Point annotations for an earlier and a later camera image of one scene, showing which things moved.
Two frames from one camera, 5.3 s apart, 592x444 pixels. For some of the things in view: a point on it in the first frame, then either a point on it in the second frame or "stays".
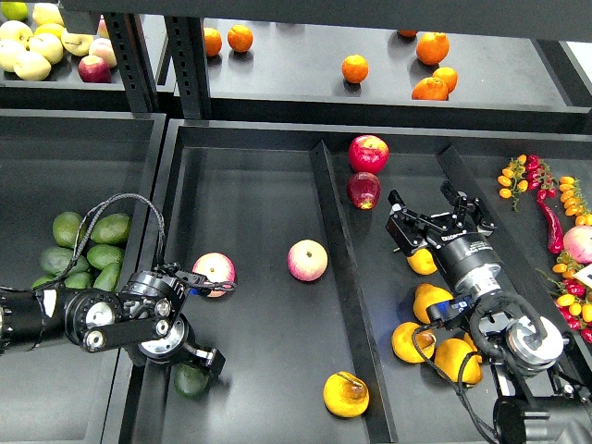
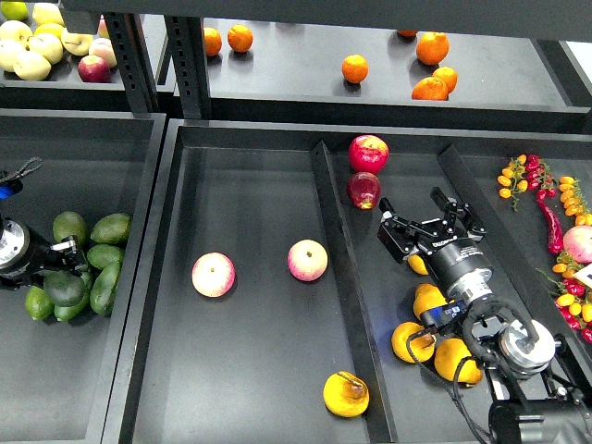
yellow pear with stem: x=345 y=394 stays
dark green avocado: x=191 y=382 to x=63 y=288
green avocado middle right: x=102 y=255 stays
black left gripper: x=176 y=341 to x=43 y=258
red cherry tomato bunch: x=539 y=177 stays
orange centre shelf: x=354 y=68 stays
